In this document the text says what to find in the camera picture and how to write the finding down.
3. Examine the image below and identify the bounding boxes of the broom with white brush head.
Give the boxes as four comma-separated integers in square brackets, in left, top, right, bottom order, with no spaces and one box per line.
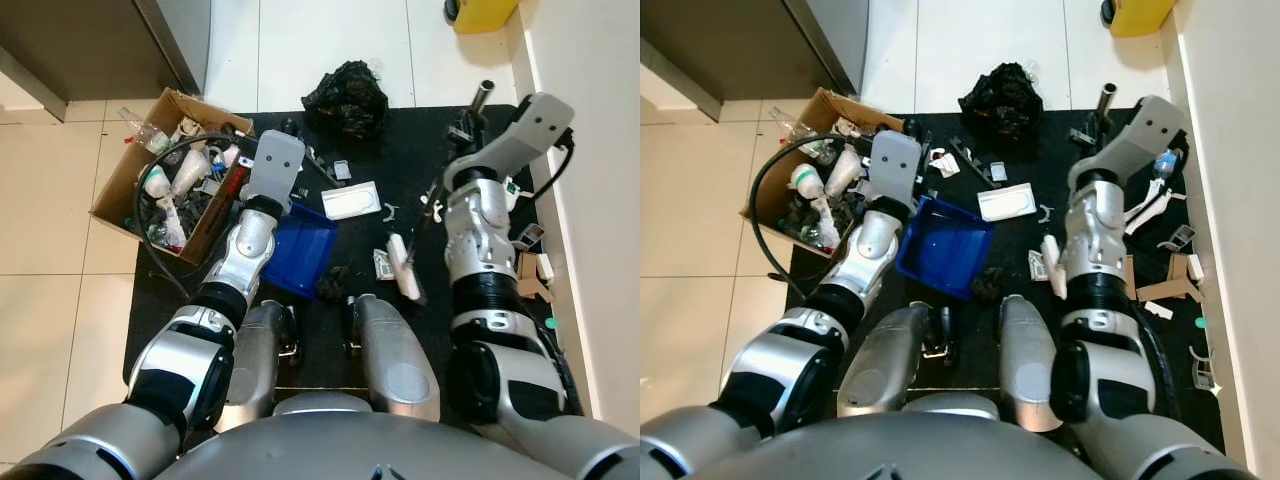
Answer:
[388,80,498,304]
[1040,83,1119,299]

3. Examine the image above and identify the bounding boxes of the black floor mat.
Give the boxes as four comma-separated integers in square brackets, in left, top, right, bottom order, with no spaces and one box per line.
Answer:
[122,105,591,421]
[775,108,1226,451]

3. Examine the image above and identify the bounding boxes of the black plastic rubbish bag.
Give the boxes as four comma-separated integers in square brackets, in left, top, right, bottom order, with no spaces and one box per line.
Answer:
[958,62,1046,141]
[302,60,391,141]

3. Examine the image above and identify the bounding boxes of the white plastic strip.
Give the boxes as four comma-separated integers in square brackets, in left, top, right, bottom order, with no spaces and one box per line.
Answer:
[1125,185,1173,237]

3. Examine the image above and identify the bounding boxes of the flat white packet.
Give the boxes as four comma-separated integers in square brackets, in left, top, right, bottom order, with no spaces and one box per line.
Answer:
[977,184,1039,222]
[320,181,383,221]

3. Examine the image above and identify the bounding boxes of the yellow plastic bin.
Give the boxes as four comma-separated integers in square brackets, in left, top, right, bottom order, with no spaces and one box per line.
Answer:
[1100,0,1179,39]
[445,0,521,36]

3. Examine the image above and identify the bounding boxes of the clear plastic bottle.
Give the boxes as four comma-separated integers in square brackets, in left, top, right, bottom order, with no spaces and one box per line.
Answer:
[768,107,831,156]
[118,107,171,153]

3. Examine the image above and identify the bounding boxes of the cardboard box of rubbish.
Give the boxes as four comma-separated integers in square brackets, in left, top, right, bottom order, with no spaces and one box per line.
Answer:
[90,88,256,266]
[740,88,901,256]

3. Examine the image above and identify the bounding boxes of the brown cardboard scraps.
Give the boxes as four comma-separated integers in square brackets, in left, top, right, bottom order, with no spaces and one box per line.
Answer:
[515,252,556,303]
[1135,255,1206,304]

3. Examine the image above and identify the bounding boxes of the grey cabinet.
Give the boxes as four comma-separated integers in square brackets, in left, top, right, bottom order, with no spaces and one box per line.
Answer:
[640,0,866,121]
[0,0,211,121]

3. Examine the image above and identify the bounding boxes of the silver left robot leg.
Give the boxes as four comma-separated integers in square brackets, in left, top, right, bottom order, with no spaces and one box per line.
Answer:
[838,300,951,419]
[215,300,301,433]

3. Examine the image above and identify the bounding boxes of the silver robot leg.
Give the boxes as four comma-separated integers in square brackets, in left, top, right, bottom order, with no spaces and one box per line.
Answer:
[350,293,443,423]
[997,293,1063,433]
[215,300,301,433]
[838,300,951,419]

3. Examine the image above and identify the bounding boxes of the silver right robot leg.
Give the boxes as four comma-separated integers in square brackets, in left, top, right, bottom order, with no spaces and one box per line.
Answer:
[350,293,443,423]
[997,293,1063,433]

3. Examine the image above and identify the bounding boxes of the grey robot torso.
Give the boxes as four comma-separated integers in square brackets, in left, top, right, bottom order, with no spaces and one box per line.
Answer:
[155,392,561,480]
[775,392,1131,480]

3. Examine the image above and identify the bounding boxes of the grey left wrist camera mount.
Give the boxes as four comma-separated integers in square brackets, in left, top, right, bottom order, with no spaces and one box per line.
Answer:
[246,129,307,215]
[870,129,925,211]

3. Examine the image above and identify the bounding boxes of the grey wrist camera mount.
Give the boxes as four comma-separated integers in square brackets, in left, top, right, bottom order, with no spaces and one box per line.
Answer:
[1068,95,1193,191]
[444,92,577,191]
[246,129,307,215]
[870,129,925,211]

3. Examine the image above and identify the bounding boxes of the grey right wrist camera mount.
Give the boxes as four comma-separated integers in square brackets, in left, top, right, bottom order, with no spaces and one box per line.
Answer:
[1068,95,1193,191]
[444,92,577,191]

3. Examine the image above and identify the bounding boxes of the long black looped cable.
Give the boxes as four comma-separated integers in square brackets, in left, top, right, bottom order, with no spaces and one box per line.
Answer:
[748,132,881,301]
[133,132,251,301]

